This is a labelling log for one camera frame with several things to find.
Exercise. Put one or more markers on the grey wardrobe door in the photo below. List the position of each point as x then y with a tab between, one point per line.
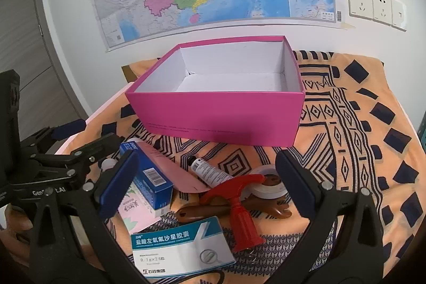
23	24

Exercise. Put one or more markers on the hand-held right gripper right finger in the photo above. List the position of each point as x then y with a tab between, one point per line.
294	182

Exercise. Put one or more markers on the dark blue carton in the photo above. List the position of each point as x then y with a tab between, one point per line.
151	179

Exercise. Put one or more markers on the wooden headboard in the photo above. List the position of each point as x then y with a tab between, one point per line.
128	72

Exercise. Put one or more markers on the white tape roll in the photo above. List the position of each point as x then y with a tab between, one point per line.
271	192

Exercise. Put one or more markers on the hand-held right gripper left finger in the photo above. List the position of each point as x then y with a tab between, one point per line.
118	182

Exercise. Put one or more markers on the pink cardboard box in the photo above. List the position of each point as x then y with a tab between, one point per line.
216	117

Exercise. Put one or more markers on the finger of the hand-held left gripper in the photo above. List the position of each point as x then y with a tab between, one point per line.
86	156
53	134

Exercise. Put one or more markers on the orange patterned blanket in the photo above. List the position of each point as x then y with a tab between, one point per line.
352	137

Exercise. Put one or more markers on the brown wooden comb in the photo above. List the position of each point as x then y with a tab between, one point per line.
266	207

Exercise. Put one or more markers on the pink mattress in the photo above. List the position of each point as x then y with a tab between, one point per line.
109	104

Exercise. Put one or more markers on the white wall socket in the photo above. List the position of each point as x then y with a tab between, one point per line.
399	15
382	8
360	2

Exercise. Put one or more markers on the white and teal medicine box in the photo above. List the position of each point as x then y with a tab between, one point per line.
173	247

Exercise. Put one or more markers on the plain pink tube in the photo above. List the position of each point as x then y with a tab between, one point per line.
169	167

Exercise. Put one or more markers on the pink leaf print tube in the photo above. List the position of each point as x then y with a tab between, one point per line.
133	209

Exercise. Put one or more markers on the small white black-capped tube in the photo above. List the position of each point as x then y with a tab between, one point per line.
209	172

